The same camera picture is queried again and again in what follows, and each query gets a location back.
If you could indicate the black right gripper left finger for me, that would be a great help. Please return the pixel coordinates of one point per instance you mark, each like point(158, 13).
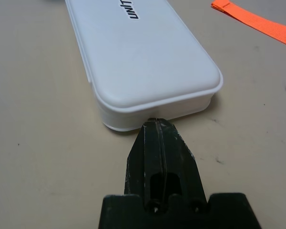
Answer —
point(145, 155)

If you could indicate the orange and teal backpack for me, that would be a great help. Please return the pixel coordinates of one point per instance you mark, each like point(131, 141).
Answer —
point(264, 26)

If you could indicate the white plastic pencil case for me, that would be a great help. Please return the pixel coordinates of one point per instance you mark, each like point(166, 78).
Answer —
point(138, 59)

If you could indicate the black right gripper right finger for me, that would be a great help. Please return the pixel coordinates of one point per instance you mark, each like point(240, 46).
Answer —
point(181, 162)

